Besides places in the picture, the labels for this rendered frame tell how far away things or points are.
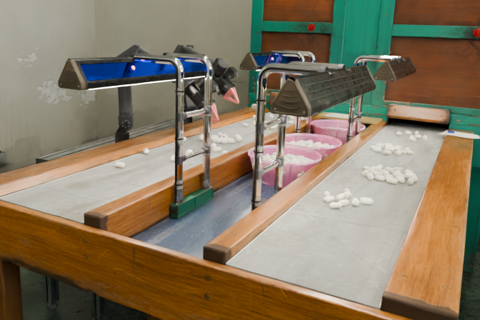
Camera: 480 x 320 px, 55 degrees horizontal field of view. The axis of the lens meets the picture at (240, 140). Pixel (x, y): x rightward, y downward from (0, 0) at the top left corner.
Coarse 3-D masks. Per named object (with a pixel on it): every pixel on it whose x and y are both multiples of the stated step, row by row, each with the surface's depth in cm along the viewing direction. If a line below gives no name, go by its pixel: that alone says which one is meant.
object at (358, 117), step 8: (360, 56) 195; (368, 56) 194; (376, 56) 193; (384, 56) 191; (392, 56) 204; (400, 56) 203; (360, 96) 213; (352, 104) 200; (360, 104) 214; (352, 112) 201; (360, 112) 215; (352, 120) 202; (360, 120) 216; (352, 128) 203
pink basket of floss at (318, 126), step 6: (318, 120) 241; (324, 120) 243; (330, 120) 244; (336, 120) 244; (342, 120) 243; (318, 126) 224; (324, 126) 243; (330, 126) 244; (336, 126) 244; (342, 126) 243; (354, 126) 239; (360, 126) 235; (318, 132) 227; (324, 132) 223; (330, 132) 221; (336, 132) 220; (342, 132) 220; (354, 132) 221; (360, 132) 224; (336, 138) 222; (342, 138) 221; (342, 144) 223
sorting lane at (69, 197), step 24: (288, 120) 254; (168, 144) 187; (192, 144) 189; (216, 144) 191; (240, 144) 193; (96, 168) 152; (120, 168) 153; (144, 168) 154; (168, 168) 155; (24, 192) 127; (48, 192) 128; (72, 192) 128; (96, 192) 129; (120, 192) 130; (72, 216) 112
